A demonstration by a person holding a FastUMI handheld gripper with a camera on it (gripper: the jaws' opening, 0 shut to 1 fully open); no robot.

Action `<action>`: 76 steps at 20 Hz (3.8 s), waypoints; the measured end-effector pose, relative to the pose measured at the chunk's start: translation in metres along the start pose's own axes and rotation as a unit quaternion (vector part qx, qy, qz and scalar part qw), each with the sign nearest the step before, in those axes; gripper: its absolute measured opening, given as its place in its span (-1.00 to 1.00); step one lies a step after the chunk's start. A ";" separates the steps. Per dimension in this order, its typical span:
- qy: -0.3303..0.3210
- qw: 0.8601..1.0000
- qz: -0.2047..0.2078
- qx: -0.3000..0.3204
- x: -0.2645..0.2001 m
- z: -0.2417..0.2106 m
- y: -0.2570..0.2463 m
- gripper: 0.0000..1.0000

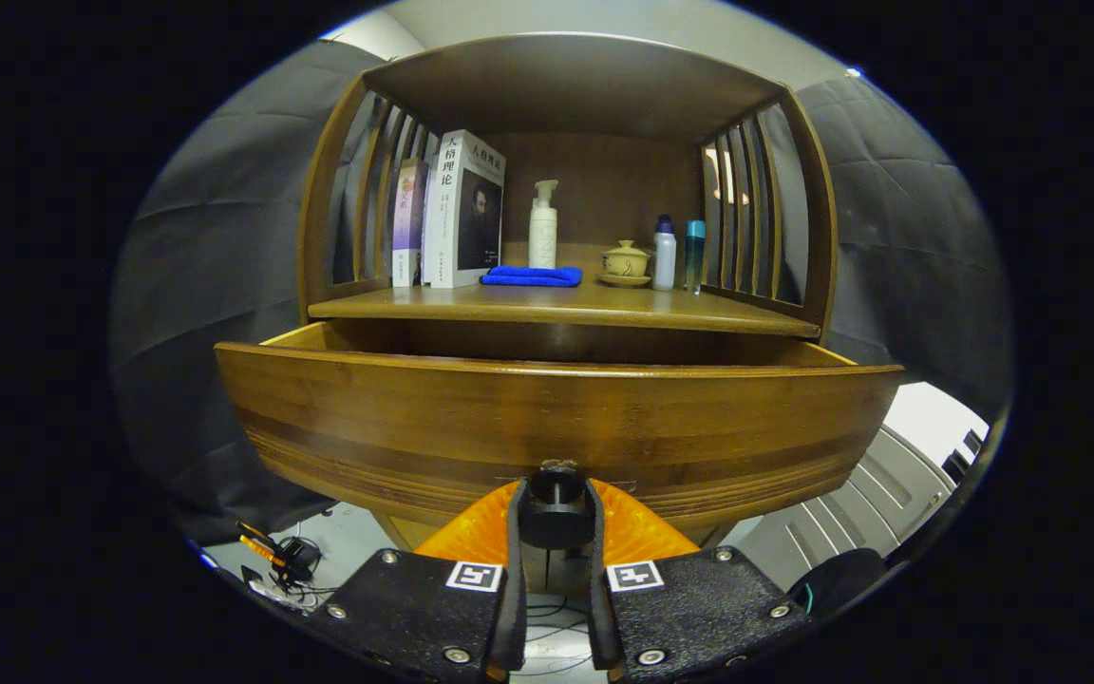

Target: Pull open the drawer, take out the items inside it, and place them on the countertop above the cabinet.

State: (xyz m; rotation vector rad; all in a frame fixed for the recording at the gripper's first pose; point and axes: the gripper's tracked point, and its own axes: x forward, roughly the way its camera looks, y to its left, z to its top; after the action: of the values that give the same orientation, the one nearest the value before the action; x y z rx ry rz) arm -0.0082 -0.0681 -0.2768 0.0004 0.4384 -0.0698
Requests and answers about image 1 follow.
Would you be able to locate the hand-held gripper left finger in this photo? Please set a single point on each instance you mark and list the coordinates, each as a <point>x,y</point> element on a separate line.
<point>414,608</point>

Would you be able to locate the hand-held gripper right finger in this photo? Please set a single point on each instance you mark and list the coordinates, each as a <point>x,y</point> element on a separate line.
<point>699,608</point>

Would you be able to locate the black drawer knob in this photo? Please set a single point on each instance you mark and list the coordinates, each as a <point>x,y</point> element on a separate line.
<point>556,508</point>

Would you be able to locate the brown wooden drawer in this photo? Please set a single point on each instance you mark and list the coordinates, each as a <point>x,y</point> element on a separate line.
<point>556,418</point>

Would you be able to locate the brown wooden countertop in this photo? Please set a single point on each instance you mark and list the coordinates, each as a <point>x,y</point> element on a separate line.
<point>566,304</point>

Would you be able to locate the brown wooden cabinet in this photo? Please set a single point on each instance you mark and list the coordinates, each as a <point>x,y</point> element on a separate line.
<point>585,85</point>

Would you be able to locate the orange black tool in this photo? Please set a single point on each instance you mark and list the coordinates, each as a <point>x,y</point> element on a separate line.
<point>295,556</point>

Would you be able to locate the white grey appliance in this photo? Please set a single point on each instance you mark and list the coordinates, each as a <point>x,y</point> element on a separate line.
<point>851,513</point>

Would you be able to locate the slim teal bottle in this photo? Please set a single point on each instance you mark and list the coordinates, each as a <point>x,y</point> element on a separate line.
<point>694,256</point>

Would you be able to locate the folded blue cloth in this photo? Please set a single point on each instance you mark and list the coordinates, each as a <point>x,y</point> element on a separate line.
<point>533,276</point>

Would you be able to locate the white bottle with blue cap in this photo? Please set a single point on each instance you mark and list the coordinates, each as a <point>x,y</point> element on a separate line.
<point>665,256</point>

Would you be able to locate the yellow lidded teacup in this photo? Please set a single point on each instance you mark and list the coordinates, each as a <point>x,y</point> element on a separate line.
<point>625,261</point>

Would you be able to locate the purple book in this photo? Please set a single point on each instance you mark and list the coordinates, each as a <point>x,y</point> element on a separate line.
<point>408,218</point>

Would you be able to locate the thick white portrait book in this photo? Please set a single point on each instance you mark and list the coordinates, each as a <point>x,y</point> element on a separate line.
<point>447,218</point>

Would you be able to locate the white pump bottle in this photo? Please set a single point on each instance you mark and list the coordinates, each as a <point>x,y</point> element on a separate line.
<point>543,237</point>

